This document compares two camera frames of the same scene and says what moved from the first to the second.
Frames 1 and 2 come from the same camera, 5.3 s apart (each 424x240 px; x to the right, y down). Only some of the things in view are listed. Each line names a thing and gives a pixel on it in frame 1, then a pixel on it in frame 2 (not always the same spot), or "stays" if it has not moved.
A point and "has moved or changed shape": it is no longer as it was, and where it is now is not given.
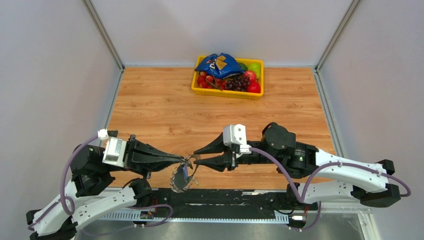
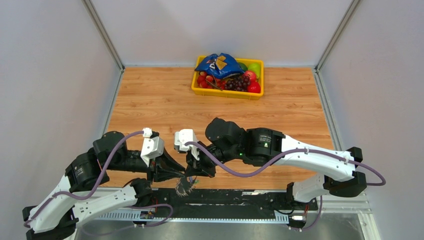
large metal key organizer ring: (172, 175) has moved or changed shape
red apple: (253, 77) stays
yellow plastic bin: (197, 88) stays
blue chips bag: (218, 66) stays
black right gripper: (228, 159) -> (200, 167)
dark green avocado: (243, 66) stays
